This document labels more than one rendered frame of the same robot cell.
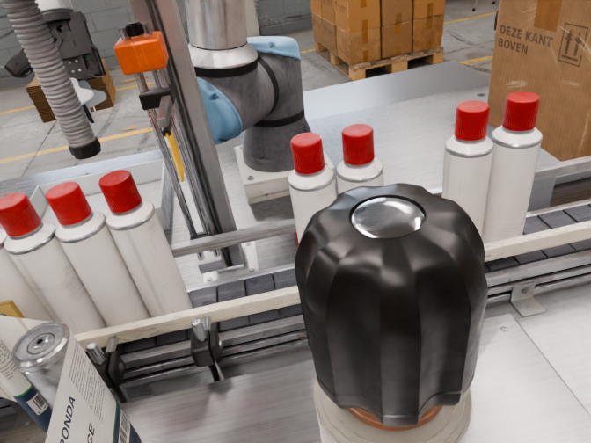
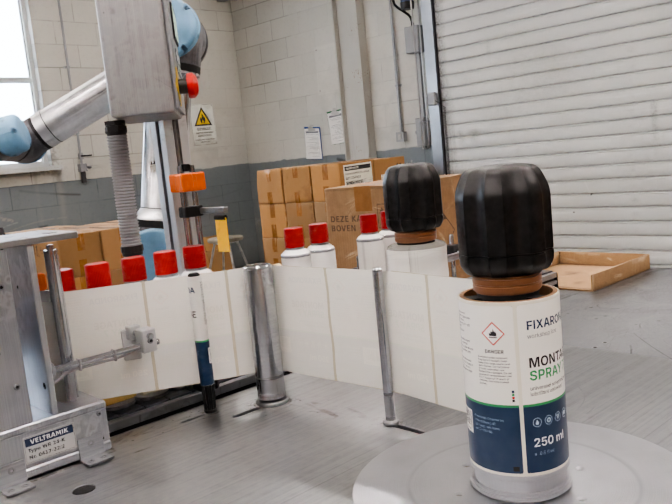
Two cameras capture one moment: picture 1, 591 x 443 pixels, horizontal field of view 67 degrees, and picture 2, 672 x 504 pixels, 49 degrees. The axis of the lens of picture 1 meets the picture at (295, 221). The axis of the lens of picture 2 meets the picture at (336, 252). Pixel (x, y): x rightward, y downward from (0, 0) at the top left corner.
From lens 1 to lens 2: 0.93 m
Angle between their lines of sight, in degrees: 45
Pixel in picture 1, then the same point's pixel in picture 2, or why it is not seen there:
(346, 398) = (414, 220)
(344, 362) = (413, 201)
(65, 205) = (172, 258)
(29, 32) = (125, 165)
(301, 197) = (296, 262)
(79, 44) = not seen: outside the picture
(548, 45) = not seen: hidden behind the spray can
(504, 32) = (334, 220)
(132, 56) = (190, 180)
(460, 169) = (371, 249)
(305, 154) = (297, 233)
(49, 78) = (130, 194)
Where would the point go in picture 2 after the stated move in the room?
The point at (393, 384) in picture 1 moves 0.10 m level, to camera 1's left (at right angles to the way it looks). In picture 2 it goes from (428, 200) to (374, 209)
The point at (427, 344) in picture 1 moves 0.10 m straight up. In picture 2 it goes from (433, 187) to (427, 113)
